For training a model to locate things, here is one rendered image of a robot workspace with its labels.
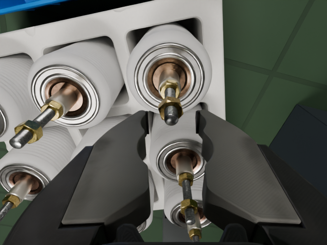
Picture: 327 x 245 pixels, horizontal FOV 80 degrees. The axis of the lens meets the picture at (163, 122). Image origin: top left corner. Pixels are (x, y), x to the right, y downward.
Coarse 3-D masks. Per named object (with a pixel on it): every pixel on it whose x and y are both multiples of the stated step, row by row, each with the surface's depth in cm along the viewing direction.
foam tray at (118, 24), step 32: (160, 0) 24; (192, 0) 24; (32, 32) 26; (64, 32) 25; (96, 32) 25; (128, 32) 27; (192, 32) 35; (128, 96) 33; (224, 96) 30; (160, 192) 41
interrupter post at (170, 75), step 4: (164, 72) 20; (168, 72) 20; (172, 72) 20; (176, 72) 21; (160, 76) 20; (164, 76) 19; (168, 76) 19; (172, 76) 19; (176, 76) 19; (160, 80) 19; (164, 80) 18; (168, 80) 18; (172, 80) 18; (176, 80) 18; (160, 84) 18; (180, 84) 18; (180, 88) 19; (180, 92) 19
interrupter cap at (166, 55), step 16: (160, 48) 19; (176, 48) 19; (144, 64) 20; (160, 64) 20; (176, 64) 20; (192, 64) 20; (144, 80) 21; (192, 80) 21; (144, 96) 22; (160, 96) 22; (192, 96) 22
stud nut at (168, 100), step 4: (168, 96) 15; (164, 100) 15; (168, 100) 14; (172, 100) 14; (176, 100) 15; (160, 104) 15; (164, 104) 14; (168, 104) 14; (172, 104) 14; (176, 104) 14; (180, 104) 14; (160, 108) 15; (164, 108) 14; (180, 108) 14; (160, 112) 15; (180, 112) 15; (180, 116) 15
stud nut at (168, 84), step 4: (164, 84) 18; (168, 84) 18; (172, 84) 18; (176, 84) 18; (160, 88) 18; (164, 88) 18; (176, 88) 18; (160, 92) 18; (176, 92) 18; (176, 96) 18
